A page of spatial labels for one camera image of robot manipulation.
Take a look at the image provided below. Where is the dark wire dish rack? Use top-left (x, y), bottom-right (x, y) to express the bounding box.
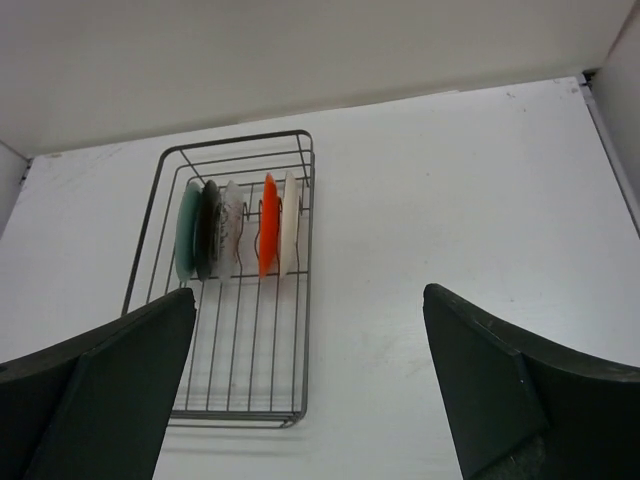
top-left (123, 129), bottom-right (315, 429)

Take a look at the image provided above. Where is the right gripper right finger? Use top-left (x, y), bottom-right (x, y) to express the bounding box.
top-left (423, 283), bottom-right (639, 479)

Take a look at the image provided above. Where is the clear glass plate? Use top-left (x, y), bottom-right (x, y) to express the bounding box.
top-left (217, 180), bottom-right (244, 283)

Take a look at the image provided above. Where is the blue floral plate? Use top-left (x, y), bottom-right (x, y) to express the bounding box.
top-left (174, 182), bottom-right (201, 282)

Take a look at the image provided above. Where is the black plate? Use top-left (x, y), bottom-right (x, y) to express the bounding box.
top-left (195, 180), bottom-right (221, 282)

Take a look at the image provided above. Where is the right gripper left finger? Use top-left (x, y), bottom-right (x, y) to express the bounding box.
top-left (1, 288), bottom-right (196, 479)

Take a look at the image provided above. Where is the cream patterned plate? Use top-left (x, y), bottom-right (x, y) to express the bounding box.
top-left (279, 171), bottom-right (300, 279)

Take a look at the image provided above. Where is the orange plate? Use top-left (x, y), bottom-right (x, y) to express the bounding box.
top-left (259, 173), bottom-right (280, 278)

